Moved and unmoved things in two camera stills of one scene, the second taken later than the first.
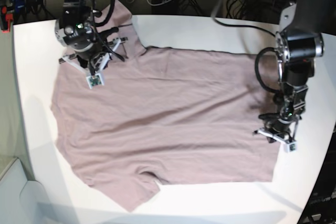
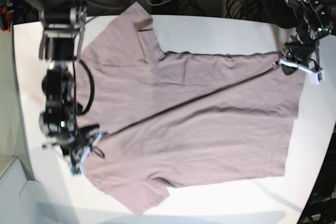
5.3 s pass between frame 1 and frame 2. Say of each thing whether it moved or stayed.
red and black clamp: stayed
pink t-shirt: moved
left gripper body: moved
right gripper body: moved
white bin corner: stayed
